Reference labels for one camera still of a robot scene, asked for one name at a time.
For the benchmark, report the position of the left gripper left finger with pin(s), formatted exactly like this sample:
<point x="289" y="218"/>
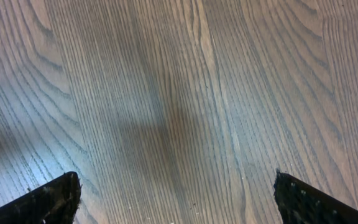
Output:
<point x="54" y="202"/>

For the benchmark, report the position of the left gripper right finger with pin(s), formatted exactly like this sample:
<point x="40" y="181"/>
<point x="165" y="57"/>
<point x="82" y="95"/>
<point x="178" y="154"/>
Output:
<point x="300" y="203"/>

